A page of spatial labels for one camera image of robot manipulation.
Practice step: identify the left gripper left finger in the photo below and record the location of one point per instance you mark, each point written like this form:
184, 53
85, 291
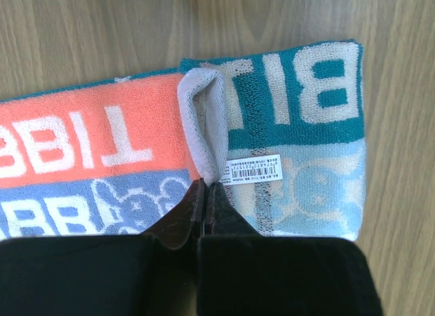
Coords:
99, 275

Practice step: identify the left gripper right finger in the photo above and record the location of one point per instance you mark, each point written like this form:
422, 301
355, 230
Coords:
243, 273

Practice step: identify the rabbit print towel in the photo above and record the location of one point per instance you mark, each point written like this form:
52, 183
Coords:
283, 131

